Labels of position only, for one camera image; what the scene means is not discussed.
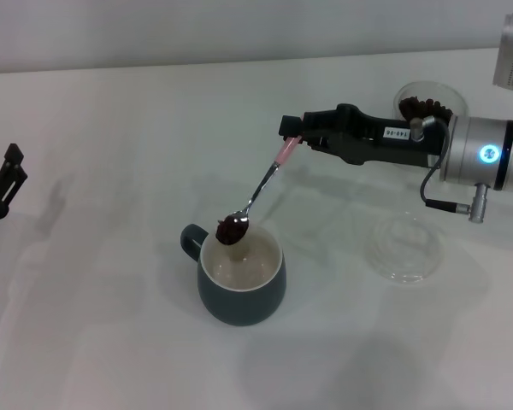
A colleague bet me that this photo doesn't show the pink handled metal spoon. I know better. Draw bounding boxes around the pink handled metal spoon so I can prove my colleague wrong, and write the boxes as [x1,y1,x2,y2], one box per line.
[215,135,303,247]

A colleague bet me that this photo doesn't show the clear glass cup with handle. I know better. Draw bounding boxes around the clear glass cup with handle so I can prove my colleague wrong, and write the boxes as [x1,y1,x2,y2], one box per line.
[392,80,471,129]

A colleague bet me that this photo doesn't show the scooped coffee beans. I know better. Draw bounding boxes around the scooped coffee beans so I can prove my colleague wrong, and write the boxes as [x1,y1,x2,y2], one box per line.
[215,215,249,247]

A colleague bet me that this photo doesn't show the small clear glass dish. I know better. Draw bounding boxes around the small clear glass dish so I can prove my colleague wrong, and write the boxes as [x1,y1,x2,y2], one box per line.
[365,213,445,285]

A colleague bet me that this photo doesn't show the black cable with metal plugs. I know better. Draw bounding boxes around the black cable with metal plugs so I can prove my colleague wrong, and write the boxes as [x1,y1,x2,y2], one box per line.
[410,114,491,224]

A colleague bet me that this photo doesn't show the heap of coffee beans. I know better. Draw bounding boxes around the heap of coffee beans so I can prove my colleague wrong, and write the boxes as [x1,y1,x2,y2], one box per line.
[399,97,454,123]

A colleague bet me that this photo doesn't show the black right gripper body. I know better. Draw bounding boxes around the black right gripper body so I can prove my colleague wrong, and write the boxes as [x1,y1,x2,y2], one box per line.
[331,103,452,167]

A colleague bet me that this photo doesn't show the dark teal ceramic mug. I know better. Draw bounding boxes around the dark teal ceramic mug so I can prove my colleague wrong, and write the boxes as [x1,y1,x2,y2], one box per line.
[180,223,287,327]

